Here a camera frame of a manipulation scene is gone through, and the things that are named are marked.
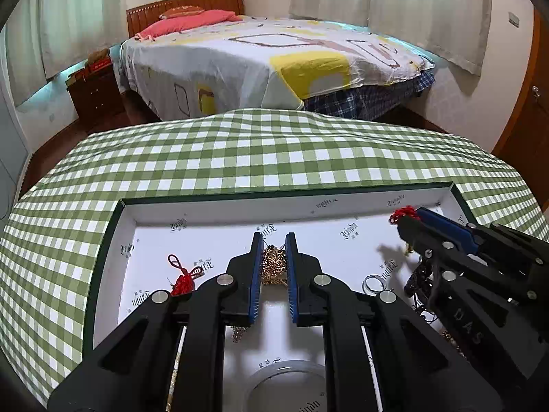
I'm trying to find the wooden door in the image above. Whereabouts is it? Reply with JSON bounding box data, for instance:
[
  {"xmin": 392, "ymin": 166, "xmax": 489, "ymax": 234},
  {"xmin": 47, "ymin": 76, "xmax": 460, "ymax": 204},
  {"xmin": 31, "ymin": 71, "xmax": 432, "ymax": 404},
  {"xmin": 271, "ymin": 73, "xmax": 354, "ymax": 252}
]
[{"xmin": 491, "ymin": 9, "xmax": 549, "ymax": 172}]

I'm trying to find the orange patterned pillow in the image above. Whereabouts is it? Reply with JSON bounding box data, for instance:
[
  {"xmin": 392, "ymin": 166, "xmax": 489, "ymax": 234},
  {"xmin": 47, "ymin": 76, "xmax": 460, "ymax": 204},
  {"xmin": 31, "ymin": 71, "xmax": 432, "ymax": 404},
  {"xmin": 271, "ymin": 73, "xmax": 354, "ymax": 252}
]
[{"xmin": 161, "ymin": 5, "xmax": 204, "ymax": 19}]

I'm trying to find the dark bead necklace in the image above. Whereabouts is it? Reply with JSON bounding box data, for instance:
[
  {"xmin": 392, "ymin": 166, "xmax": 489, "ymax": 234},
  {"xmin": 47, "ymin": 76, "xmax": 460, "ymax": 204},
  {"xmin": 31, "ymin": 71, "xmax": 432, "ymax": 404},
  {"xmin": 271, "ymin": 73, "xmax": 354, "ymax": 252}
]
[{"xmin": 403, "ymin": 257, "xmax": 438, "ymax": 322}]

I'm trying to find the green checked tablecloth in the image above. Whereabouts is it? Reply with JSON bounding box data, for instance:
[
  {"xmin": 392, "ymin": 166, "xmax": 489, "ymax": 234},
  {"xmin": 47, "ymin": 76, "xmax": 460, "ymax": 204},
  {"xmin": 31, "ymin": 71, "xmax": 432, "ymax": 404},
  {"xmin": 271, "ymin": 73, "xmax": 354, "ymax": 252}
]
[{"xmin": 0, "ymin": 108, "xmax": 549, "ymax": 408}]

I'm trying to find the silver ring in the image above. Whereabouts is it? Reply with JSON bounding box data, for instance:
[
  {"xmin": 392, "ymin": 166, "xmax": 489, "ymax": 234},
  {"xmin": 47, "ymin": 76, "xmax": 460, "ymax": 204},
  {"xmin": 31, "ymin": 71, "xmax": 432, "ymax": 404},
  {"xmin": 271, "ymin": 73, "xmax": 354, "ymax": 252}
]
[{"xmin": 362, "ymin": 274, "xmax": 389, "ymax": 296}]

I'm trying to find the red cord gold pendant charm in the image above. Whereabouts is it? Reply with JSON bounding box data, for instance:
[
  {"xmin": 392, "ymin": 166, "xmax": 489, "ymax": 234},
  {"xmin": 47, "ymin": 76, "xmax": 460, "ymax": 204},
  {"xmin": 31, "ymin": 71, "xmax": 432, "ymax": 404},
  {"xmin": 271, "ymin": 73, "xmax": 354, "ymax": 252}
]
[{"xmin": 166, "ymin": 254, "xmax": 204, "ymax": 297}]

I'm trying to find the blue plaid bed skirt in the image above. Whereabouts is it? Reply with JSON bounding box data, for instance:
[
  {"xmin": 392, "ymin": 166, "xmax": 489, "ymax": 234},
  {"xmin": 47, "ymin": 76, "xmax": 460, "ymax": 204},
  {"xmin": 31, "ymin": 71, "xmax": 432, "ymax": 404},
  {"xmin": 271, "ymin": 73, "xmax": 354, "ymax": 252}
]
[{"xmin": 304, "ymin": 71, "xmax": 436, "ymax": 121}]

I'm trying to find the small red knot charm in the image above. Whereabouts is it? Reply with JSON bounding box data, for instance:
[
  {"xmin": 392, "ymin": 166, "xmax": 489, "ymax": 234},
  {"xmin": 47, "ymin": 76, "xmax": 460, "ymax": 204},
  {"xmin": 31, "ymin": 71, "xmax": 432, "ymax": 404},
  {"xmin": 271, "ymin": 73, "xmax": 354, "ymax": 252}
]
[{"xmin": 388, "ymin": 205, "xmax": 419, "ymax": 254}]

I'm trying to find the pink pillow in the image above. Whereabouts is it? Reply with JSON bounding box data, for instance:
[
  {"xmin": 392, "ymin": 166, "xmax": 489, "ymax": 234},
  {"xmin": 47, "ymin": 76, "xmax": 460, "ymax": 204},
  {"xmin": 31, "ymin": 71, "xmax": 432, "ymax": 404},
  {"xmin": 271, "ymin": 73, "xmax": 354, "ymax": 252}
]
[{"xmin": 135, "ymin": 9, "xmax": 243, "ymax": 40}]

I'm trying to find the dark green jewelry tray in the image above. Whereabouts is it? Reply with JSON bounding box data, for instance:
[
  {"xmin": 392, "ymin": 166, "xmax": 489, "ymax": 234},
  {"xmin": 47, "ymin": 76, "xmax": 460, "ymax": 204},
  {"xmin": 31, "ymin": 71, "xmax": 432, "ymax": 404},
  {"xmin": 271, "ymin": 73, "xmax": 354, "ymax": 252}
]
[{"xmin": 83, "ymin": 181, "xmax": 479, "ymax": 412}]

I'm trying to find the rose gold chain necklace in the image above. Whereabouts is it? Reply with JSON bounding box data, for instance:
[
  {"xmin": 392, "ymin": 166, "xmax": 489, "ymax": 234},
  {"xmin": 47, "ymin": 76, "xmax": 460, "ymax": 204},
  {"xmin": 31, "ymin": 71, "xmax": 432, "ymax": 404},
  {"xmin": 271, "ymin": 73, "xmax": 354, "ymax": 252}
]
[{"xmin": 232, "ymin": 244, "xmax": 289, "ymax": 344}]

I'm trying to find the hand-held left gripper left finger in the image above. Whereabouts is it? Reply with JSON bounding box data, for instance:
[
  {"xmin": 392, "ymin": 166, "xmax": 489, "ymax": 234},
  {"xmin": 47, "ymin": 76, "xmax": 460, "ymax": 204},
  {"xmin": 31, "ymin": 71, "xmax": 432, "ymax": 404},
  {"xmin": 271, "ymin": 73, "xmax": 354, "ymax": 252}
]
[{"xmin": 47, "ymin": 232, "xmax": 264, "ymax": 412}]

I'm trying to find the wooden nightstand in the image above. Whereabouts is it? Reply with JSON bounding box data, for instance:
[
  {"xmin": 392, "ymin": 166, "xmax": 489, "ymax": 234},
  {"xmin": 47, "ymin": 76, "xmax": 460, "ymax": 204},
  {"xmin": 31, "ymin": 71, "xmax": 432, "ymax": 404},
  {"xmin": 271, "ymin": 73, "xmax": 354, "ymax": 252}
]
[{"xmin": 66, "ymin": 69, "xmax": 127, "ymax": 127}]

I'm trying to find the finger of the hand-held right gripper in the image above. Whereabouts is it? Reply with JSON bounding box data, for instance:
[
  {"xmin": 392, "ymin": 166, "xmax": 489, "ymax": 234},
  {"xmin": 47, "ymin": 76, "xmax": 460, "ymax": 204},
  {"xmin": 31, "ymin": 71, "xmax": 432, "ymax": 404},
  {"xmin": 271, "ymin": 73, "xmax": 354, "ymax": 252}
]
[
  {"xmin": 417, "ymin": 207, "xmax": 549, "ymax": 267},
  {"xmin": 398, "ymin": 217, "xmax": 485, "ymax": 275}
]

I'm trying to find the bed with patterned sheet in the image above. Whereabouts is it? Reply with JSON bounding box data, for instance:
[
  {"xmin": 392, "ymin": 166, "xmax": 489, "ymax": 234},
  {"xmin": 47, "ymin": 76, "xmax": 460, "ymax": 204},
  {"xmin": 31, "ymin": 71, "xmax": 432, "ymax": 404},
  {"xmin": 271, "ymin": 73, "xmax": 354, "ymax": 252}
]
[{"xmin": 119, "ymin": 15, "xmax": 436, "ymax": 122}]

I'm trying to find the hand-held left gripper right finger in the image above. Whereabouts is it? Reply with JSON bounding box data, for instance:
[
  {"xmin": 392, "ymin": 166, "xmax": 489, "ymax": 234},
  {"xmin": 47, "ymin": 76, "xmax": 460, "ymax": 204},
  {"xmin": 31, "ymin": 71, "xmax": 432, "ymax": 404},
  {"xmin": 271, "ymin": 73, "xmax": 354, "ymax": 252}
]
[{"xmin": 285, "ymin": 232, "xmax": 502, "ymax": 412}]

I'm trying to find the wooden headboard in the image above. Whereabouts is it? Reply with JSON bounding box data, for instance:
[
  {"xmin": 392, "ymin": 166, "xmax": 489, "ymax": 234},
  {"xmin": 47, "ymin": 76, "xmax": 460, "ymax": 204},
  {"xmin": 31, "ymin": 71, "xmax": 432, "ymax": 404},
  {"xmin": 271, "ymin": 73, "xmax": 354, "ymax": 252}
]
[{"xmin": 126, "ymin": 0, "xmax": 245, "ymax": 39}]

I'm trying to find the pale jade bangle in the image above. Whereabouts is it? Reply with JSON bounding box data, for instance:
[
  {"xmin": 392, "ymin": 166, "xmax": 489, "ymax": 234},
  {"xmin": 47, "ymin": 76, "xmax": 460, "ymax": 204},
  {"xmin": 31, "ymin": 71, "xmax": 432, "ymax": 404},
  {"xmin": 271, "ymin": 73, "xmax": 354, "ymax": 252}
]
[{"xmin": 246, "ymin": 360, "xmax": 333, "ymax": 412}]

